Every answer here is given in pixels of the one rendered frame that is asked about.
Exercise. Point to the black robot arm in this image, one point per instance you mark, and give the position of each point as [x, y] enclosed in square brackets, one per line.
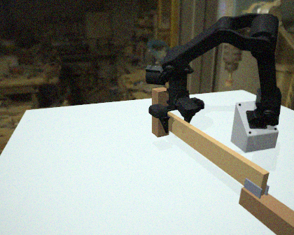
[261, 42]

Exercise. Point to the long wooden rail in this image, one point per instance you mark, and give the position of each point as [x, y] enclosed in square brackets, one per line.
[231, 162]

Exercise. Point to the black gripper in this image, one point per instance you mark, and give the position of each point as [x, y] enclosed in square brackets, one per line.
[160, 111]

